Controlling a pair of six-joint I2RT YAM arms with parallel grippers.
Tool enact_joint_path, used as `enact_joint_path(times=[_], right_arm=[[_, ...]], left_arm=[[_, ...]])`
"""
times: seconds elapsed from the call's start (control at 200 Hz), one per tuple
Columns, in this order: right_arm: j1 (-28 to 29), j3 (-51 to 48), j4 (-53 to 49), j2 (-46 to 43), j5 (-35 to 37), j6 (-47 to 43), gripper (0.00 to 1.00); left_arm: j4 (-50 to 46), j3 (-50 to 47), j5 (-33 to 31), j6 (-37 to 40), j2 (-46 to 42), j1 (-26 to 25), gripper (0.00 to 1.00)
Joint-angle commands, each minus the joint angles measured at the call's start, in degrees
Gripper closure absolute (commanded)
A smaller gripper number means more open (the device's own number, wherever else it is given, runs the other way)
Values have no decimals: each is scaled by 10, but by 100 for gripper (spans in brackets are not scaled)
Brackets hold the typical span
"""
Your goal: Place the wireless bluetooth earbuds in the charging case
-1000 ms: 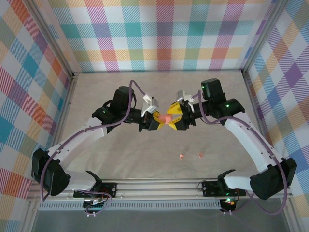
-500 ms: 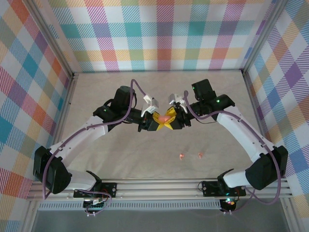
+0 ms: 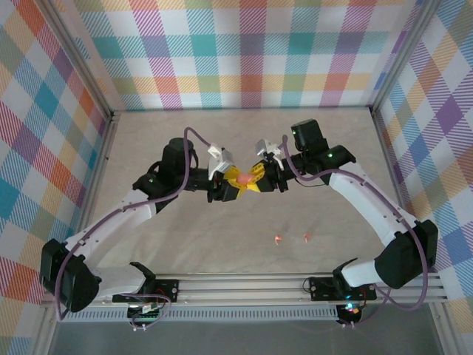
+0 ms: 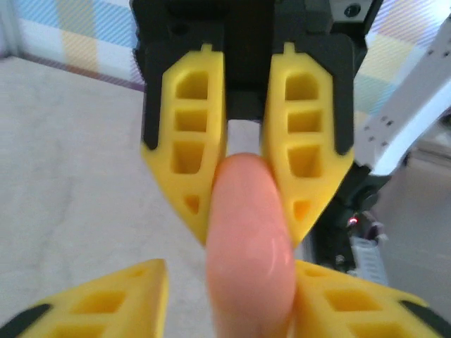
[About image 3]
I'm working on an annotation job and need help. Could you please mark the right controller board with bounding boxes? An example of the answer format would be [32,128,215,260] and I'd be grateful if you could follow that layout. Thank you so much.
[338,301,365,319]

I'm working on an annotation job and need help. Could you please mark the controller board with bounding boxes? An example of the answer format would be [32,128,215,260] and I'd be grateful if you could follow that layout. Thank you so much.
[126,301,166,322]
[338,301,365,319]

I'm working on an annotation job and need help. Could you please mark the left controller board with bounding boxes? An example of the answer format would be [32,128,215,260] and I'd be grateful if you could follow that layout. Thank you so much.
[126,301,166,322]

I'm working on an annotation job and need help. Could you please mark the left aluminium side rail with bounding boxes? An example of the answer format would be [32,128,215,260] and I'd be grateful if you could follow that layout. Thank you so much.
[69,110,122,241]

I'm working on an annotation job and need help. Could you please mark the aluminium side rail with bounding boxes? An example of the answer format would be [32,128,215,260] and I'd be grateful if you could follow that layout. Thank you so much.
[69,110,122,241]
[369,106,418,223]

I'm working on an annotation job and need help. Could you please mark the right aluminium side rail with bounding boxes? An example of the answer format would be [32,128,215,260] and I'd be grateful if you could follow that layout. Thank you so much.
[369,106,418,223]

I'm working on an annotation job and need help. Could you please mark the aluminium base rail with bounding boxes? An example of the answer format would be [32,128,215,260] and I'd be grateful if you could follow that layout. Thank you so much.
[40,272,450,308]

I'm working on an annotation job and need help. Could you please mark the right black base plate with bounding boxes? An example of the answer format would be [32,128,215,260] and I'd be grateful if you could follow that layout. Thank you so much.
[308,276,378,301]

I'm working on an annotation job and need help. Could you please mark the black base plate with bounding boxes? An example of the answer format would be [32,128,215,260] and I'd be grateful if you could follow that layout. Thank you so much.
[112,279,181,304]
[308,276,378,301]

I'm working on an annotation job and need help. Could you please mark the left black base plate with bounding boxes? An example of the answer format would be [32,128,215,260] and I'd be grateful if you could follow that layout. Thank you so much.
[112,279,181,304]

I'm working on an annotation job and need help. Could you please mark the white slotted cable duct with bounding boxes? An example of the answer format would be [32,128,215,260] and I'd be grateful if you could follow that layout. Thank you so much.
[58,308,341,323]

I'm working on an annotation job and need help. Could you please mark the right aluminium corner post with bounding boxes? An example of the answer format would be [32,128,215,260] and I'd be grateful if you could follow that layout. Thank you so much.
[367,0,444,115]

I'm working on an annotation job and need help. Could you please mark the aluminium corner post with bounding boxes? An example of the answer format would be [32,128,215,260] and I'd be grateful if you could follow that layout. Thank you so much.
[38,0,121,123]
[367,0,444,115]

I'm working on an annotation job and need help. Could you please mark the left aluminium corner post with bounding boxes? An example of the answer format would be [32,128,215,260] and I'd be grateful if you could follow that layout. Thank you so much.
[38,0,121,123]

